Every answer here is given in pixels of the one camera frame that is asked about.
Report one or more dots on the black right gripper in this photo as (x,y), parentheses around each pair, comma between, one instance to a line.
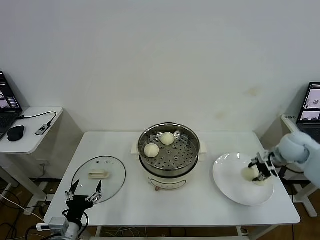
(266,168)

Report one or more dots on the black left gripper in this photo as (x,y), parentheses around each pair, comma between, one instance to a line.
(76,206)

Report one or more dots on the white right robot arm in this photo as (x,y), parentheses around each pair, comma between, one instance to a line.
(295,147)

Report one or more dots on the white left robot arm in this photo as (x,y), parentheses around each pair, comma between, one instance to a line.
(71,232)

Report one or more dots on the stainless steel steamer basket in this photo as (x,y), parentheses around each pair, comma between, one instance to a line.
(185,155)

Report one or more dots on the white round plate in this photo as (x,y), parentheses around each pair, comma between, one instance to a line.
(230,180)

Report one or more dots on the white side table with mouse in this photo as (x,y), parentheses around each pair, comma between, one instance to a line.
(32,142)

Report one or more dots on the grey usb hub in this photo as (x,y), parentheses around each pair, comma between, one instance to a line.
(42,129)

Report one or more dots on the cream electric cooker pot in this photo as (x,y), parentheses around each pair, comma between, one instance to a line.
(170,180)

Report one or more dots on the black computer mouse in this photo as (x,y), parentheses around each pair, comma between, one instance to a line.
(15,133)

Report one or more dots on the black laptop dark screen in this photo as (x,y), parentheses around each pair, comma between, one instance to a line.
(7,100)

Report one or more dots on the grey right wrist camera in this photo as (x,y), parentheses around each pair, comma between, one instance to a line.
(263,156)

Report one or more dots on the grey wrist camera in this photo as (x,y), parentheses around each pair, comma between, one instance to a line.
(263,156)
(58,223)

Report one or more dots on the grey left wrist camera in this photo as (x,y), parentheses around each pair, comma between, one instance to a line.
(58,223)

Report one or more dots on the white camera plug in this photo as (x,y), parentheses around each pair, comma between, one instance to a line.
(43,227)

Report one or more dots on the laptop showing camera views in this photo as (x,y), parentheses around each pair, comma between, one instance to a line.
(311,105)

